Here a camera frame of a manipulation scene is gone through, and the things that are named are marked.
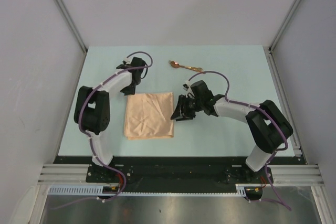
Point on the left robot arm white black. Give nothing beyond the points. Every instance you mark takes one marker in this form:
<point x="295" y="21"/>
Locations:
<point x="93" y="109"/>

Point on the aluminium frame post left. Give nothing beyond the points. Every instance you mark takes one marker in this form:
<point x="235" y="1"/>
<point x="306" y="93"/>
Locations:
<point x="71" y="24"/>

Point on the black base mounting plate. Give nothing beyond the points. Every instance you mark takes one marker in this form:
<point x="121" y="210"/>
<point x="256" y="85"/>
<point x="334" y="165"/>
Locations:
<point x="171" y="174"/>

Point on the peach satin napkin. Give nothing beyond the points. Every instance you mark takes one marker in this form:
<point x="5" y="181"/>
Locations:
<point x="148" y="116"/>

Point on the aluminium frame rail right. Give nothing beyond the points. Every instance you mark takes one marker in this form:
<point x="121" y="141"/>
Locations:
<point x="295" y="140"/>

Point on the aluminium cross rail front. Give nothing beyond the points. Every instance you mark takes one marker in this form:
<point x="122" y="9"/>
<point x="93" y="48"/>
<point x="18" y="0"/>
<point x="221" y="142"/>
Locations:
<point x="80" y="174"/>

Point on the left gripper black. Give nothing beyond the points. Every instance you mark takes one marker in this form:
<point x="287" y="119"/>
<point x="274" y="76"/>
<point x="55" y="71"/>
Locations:
<point x="129" y="91"/>

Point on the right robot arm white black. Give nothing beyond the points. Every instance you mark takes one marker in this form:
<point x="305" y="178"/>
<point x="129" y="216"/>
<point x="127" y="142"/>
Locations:
<point x="267" y="124"/>

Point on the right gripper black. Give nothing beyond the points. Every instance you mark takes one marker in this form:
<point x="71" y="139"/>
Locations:
<point x="178" y="114"/>

